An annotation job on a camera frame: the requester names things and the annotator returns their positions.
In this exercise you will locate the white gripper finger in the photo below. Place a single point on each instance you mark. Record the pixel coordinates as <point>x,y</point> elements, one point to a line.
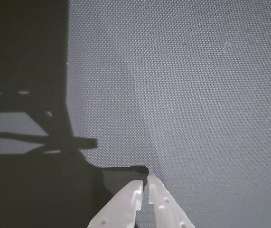
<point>118,209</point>
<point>166,209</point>

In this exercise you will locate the dark grey textured mat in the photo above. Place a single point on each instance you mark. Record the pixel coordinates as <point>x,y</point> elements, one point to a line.
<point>197,95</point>

